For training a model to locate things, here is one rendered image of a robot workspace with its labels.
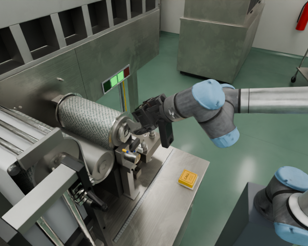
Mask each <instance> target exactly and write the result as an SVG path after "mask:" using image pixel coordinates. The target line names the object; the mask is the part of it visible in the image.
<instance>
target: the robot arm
mask: <svg viewBox="0 0 308 246"><path fill-rule="evenodd" d="M234 113H250V114H308V86H306V87H277V88H248V89H235V88H234V87H233V86H232V85H229V84H219V83H218V82H217V81H216V80H213V79H208V80H206V81H202V82H199V83H196V84H194V85H193V86H191V87H189V88H187V89H185V90H182V91H180V92H178V93H175V94H173V95H171V96H169V97H166V96H165V94H164V93H163V94H160V95H158V96H156V97H151V98H149V99H147V100H145V101H143V104H141V105H139V106H138V107H137V108H136V109H135V110H134V112H132V115H133V116H134V118H135V119H136V121H137V122H133V121H132V120H130V119H127V123H128V125H129V127H130V130H129V132H130V133H132V134H135V135H142V134H145V133H148V132H151V131H153V130H155V129H157V128H158V129H159V134H160V140H161V146H162V147H164V148H169V146H170V145H171V143H172V142H173V141H174V136H173V128H172V122H177V121H180V120H183V119H186V118H189V117H194V118H195V119H196V121H197V122H198V123H199V125H200V126H201V127H202V129H203V130H204V131H205V133H206V134H207V135H208V137H209V139H210V140H211V141H212V142H213V143H214V144H215V145H216V146H217V147H219V148H226V147H230V146H232V145H233V144H234V143H235V142H236V141H237V140H238V139H239V136H240V134H239V131H238V130H237V127H236V126H235V125H234V123H233V121H234ZM254 204H255V207H256V209H257V211H258V212H259V213H260V214H261V215H262V216H263V217H264V218H265V219H267V220H268V221H270V222H272V223H273V224H274V227H275V232H276V234H277V235H278V236H279V237H280V238H281V239H283V240H285V241H287V242H290V243H293V244H296V245H301V246H308V174H306V173H304V172H303V171H302V170H300V169H298V168H295V167H291V166H283V167H280V168H279V169H278V170H277V171H276V172H275V173H274V176H273V177H272V179H271V181H270V182H269V184H268V185H267V187H266V188H263V189H261V190H260V191H258V192H257V194H256V196H255V198H254Z"/></svg>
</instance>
